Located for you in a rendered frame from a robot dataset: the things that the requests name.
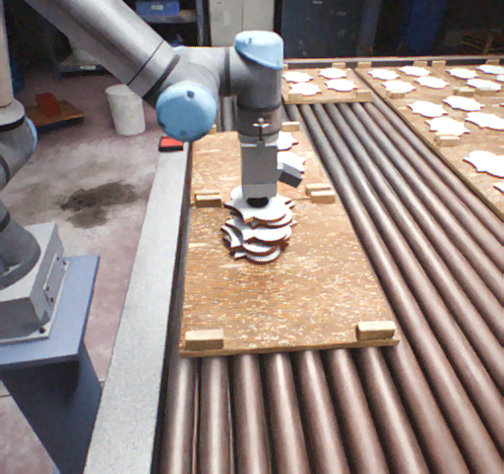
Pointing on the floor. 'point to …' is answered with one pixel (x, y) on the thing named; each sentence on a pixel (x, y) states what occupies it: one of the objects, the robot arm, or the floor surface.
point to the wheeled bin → (419, 14)
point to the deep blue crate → (16, 76)
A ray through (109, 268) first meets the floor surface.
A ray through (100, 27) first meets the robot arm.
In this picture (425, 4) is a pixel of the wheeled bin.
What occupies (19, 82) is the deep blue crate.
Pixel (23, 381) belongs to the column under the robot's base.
